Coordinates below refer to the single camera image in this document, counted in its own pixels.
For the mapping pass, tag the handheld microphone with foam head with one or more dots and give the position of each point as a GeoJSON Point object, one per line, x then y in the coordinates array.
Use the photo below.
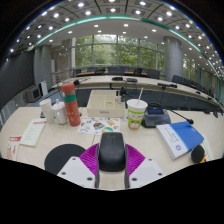
{"type": "Point", "coordinates": [197, 154]}

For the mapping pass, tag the black office chairs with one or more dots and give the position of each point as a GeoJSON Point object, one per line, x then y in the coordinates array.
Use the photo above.
{"type": "Point", "coordinates": [151, 73]}

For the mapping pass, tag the black computer mouse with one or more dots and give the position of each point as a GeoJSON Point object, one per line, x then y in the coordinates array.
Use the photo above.
{"type": "Point", "coordinates": [112, 151]}

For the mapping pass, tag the white standing appliance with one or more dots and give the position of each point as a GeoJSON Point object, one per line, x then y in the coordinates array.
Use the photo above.
{"type": "Point", "coordinates": [44, 88]}

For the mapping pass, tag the white printed paper sheet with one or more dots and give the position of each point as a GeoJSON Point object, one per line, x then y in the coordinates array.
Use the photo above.
{"type": "Point", "coordinates": [32, 132]}

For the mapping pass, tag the red and white leaflet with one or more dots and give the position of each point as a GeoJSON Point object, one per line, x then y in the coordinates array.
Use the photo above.
{"type": "Point", "coordinates": [14, 146]}

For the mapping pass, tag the colourful sticker sheet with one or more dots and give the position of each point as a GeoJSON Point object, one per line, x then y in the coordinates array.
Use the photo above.
{"type": "Point", "coordinates": [96, 126]}

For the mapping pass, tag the printed paper cup with straw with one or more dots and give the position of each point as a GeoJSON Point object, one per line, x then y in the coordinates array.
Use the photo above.
{"type": "Point", "coordinates": [136, 115]}

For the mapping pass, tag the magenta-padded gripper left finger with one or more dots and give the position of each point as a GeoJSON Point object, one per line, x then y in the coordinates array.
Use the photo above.
{"type": "Point", "coordinates": [78, 170]}

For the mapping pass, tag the white compartment box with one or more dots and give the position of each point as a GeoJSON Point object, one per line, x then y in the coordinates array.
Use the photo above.
{"type": "Point", "coordinates": [105, 106]}

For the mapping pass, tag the white lidded mug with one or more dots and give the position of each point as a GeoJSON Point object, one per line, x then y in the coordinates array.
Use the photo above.
{"type": "Point", "coordinates": [60, 113]}

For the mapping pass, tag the ceiling lights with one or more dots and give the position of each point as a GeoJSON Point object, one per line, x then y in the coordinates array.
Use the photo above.
{"type": "Point", "coordinates": [126, 25]}

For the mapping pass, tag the red thermos bottle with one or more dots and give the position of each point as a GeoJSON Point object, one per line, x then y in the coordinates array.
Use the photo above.
{"type": "Point", "coordinates": [71, 106]}

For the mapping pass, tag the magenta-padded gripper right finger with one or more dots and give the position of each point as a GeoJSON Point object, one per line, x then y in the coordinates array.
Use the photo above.
{"type": "Point", "coordinates": [146, 171]}

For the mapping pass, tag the white paper cup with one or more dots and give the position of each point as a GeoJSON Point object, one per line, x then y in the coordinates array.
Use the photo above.
{"type": "Point", "coordinates": [46, 111]}

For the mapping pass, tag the grey monitor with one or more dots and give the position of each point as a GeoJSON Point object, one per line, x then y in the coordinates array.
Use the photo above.
{"type": "Point", "coordinates": [33, 94]}

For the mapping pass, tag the blue and white book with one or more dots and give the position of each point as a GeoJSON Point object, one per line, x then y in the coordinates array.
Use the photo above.
{"type": "Point", "coordinates": [180, 138]}

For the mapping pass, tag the black mouse pad with wrist rest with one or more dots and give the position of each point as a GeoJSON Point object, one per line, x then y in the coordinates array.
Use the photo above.
{"type": "Point", "coordinates": [61, 158]}

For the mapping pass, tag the black desk conference microphone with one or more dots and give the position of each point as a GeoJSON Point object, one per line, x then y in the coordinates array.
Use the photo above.
{"type": "Point", "coordinates": [76, 82]}
{"type": "Point", "coordinates": [155, 117]}

